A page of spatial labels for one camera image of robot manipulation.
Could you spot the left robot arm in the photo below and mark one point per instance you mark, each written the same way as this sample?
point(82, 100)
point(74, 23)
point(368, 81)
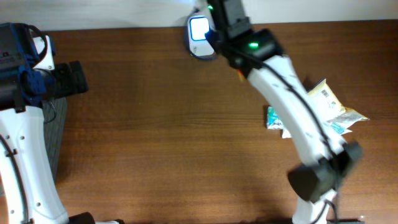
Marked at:
point(30, 78)

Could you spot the cream snack bag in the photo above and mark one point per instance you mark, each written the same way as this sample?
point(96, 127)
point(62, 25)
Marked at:
point(339, 117)

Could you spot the orange spaghetti packet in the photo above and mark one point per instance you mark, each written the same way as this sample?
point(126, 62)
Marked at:
point(241, 75)

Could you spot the white barcode scanner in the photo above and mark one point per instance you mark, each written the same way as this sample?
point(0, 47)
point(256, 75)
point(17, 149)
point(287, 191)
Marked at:
point(195, 41)

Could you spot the teal tissue pack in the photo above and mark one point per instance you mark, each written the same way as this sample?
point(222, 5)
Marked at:
point(273, 121)

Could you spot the white tube with tan cap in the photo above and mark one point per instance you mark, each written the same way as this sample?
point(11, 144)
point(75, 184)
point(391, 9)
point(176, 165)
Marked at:
point(286, 134)

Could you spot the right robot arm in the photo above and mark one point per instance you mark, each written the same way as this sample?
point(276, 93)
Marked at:
point(326, 157)

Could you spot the grey plastic mesh basket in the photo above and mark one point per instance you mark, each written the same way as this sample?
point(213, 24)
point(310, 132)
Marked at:
point(54, 115)

